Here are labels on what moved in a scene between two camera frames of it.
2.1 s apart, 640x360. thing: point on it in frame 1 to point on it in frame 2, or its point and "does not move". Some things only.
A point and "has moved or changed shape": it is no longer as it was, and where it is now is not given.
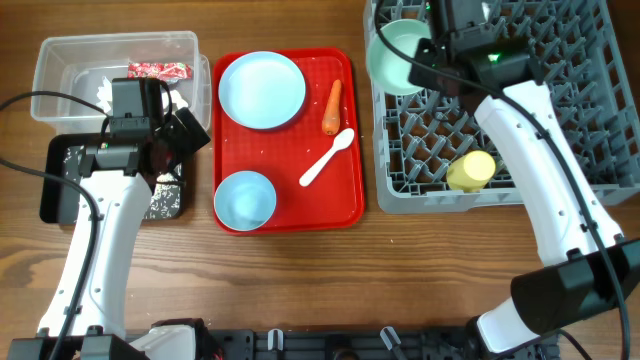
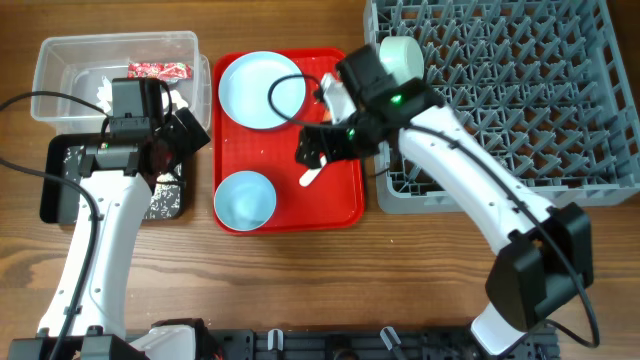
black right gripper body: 454,13 to 314,145
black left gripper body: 180,143 does not move
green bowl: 388,72 has moved or changed shape
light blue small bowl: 245,200 does not move
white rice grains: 165,199 does not move
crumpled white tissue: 105,97 does not move
